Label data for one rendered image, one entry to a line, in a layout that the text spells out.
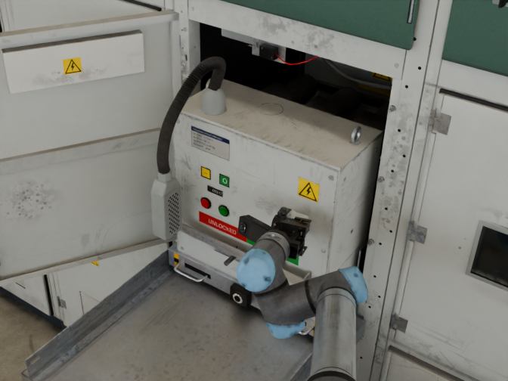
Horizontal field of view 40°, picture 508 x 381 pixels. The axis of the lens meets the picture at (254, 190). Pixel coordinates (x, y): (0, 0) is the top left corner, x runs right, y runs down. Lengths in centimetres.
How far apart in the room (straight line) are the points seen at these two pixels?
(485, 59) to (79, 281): 186
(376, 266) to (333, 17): 66
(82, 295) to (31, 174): 97
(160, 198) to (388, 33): 71
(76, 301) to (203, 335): 109
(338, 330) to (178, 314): 81
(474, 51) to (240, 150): 60
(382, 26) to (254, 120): 41
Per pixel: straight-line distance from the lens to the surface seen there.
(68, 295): 294
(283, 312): 141
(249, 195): 176
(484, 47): 146
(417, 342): 192
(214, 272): 198
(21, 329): 323
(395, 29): 152
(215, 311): 197
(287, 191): 168
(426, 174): 162
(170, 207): 183
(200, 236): 189
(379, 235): 179
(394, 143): 165
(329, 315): 128
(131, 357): 187
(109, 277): 264
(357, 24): 156
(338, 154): 162
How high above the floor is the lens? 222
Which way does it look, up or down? 34 degrees down
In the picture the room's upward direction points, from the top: 2 degrees clockwise
